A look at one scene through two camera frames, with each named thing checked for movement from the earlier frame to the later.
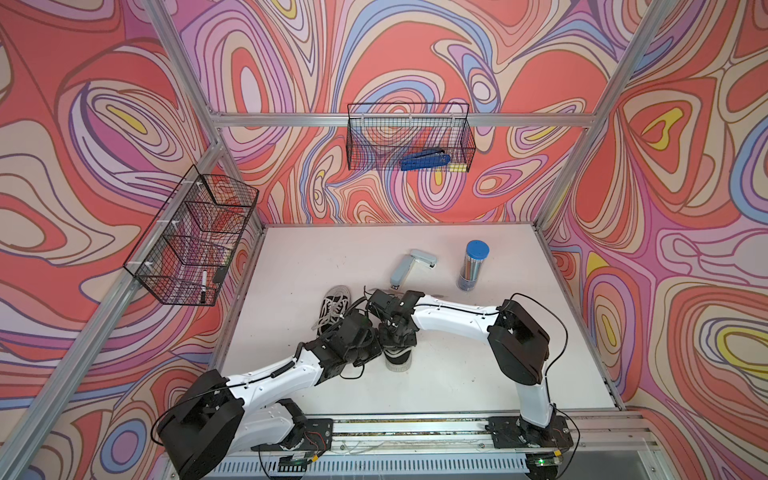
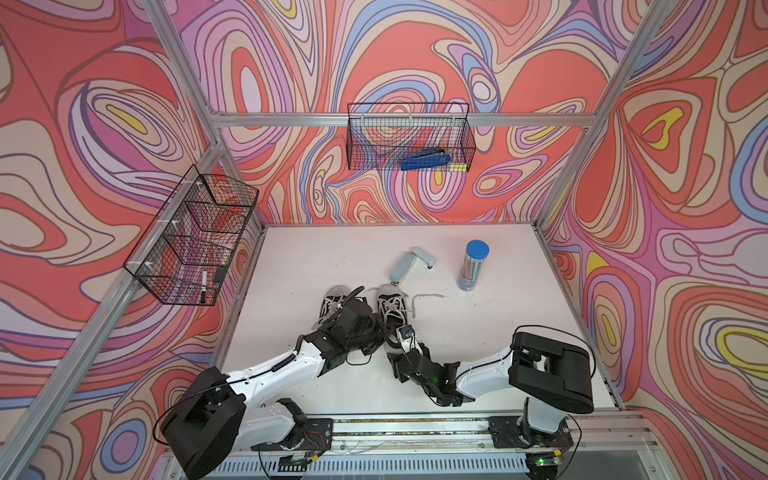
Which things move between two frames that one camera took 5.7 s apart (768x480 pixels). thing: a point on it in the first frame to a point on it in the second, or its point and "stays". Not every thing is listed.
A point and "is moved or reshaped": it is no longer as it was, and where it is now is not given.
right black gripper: x=383 y=330 to x=395 y=361
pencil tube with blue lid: x=476 y=252 stays
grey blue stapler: x=403 y=268 stays
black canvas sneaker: x=398 y=359 is moved or reshaped
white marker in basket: x=204 y=286 stays
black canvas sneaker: x=335 y=305 stays
